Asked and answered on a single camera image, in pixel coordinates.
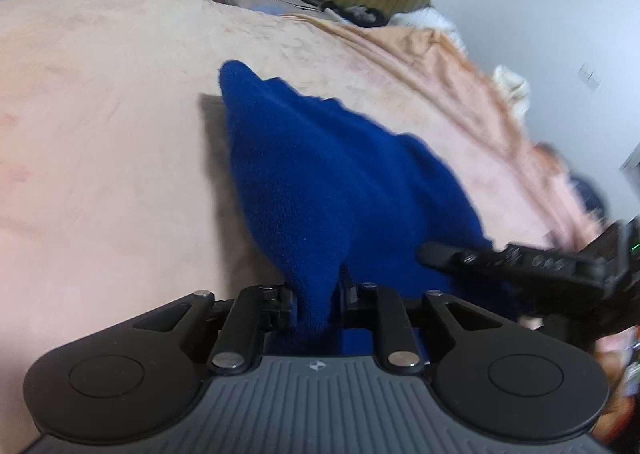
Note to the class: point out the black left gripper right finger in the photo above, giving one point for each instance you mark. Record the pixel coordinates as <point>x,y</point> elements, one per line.
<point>491,374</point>

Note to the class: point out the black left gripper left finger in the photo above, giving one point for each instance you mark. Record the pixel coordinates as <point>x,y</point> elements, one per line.
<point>138,377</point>

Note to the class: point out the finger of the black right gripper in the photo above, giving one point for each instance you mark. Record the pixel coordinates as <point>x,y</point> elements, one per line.
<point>515,262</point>

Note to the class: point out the blue knit sweater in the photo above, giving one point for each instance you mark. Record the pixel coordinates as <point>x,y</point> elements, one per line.
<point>327,194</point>

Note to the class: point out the dark clothes pile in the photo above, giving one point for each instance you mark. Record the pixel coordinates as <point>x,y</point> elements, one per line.
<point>360,16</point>

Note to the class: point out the person's right hand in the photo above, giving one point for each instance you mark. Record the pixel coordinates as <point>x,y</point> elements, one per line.
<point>614,354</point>

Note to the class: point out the cream knitted cloth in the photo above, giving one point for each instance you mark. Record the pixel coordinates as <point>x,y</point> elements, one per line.
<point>514,89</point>

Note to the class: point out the pink floral bed sheet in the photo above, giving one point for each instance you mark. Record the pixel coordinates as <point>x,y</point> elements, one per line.
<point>116,195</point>

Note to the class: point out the orange blanket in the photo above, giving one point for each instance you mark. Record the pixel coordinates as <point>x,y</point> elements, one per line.
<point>416,81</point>

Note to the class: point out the white fluffy blanket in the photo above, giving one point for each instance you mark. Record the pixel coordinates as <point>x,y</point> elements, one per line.
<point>429,18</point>

